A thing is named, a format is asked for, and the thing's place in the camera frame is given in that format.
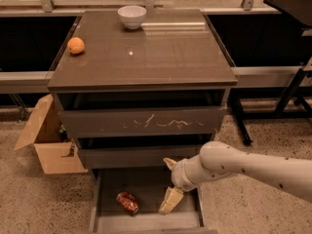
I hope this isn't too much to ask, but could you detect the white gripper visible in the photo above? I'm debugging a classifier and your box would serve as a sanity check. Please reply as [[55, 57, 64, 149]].
[[158, 157, 197, 215]]

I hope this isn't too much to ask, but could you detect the red coke can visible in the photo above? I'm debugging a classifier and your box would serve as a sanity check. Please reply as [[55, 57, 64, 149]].
[[116, 190, 139, 215]]

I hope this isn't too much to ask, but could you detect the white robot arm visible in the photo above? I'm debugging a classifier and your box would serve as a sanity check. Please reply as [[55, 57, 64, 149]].
[[159, 141, 312, 215]]

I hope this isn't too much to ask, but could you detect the grey open bottom drawer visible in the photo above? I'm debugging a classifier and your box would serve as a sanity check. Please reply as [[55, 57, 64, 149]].
[[90, 167, 218, 234]]

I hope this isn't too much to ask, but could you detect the grey top drawer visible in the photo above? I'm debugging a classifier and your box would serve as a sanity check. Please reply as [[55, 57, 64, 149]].
[[58, 89, 227, 139]]

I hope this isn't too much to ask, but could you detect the grey middle drawer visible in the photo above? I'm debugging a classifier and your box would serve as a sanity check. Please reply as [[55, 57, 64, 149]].
[[78, 134, 212, 170]]

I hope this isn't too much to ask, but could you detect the grey drawer cabinet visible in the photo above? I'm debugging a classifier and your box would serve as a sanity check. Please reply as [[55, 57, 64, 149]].
[[47, 9, 238, 174]]

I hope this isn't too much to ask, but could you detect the black metal table leg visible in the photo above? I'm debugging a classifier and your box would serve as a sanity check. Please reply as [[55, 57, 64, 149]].
[[227, 89, 253, 146]]

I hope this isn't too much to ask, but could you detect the brown cardboard box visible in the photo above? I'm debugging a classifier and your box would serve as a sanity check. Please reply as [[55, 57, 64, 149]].
[[15, 95, 88, 175]]

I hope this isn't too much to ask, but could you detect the orange fruit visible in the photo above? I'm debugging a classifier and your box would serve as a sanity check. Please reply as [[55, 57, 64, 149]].
[[67, 37, 85, 55]]

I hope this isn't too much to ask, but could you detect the white ceramic bowl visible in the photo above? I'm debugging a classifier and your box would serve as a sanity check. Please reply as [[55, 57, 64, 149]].
[[117, 6, 147, 29]]

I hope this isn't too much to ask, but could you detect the black side table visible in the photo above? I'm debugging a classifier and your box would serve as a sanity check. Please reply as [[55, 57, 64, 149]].
[[263, 0, 312, 28]]

